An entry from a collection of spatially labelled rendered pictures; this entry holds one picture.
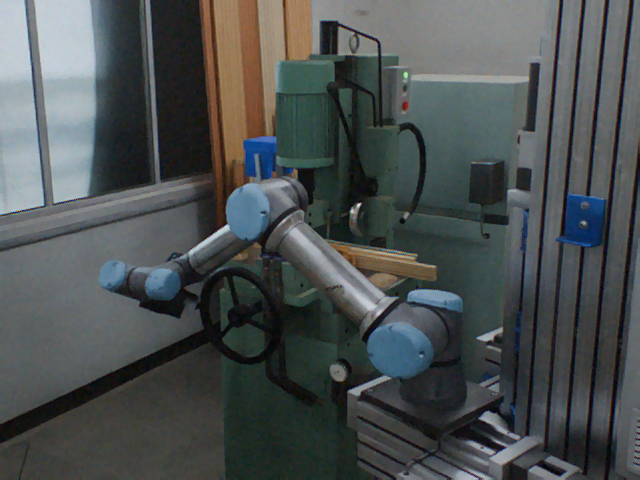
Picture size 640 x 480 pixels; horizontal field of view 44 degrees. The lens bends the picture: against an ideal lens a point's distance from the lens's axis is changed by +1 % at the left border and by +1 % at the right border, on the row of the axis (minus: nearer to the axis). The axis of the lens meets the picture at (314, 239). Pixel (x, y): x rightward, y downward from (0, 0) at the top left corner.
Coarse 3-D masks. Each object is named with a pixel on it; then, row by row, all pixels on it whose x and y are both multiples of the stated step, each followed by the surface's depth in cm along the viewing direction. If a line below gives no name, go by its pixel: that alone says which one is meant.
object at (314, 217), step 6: (312, 204) 241; (318, 204) 241; (324, 204) 243; (306, 210) 235; (312, 210) 238; (318, 210) 241; (324, 210) 244; (306, 216) 235; (312, 216) 238; (318, 216) 241; (324, 216) 244; (306, 222) 236; (312, 222) 239; (318, 222) 242; (324, 222) 245
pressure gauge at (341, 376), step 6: (336, 360) 219; (342, 360) 219; (330, 366) 220; (336, 366) 219; (342, 366) 217; (348, 366) 218; (330, 372) 220; (336, 372) 219; (342, 372) 218; (348, 372) 217; (336, 378) 220; (342, 378) 218; (342, 384) 221
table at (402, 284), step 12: (252, 252) 250; (228, 264) 241; (240, 264) 238; (252, 264) 237; (396, 276) 225; (252, 288) 225; (312, 288) 224; (384, 288) 214; (396, 288) 218; (408, 288) 225; (288, 300) 219; (300, 300) 216; (312, 300) 221
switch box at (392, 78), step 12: (384, 72) 246; (396, 72) 244; (408, 72) 250; (384, 84) 247; (396, 84) 245; (408, 84) 251; (384, 96) 248; (396, 96) 246; (408, 96) 252; (384, 108) 249; (396, 108) 247; (408, 108) 253
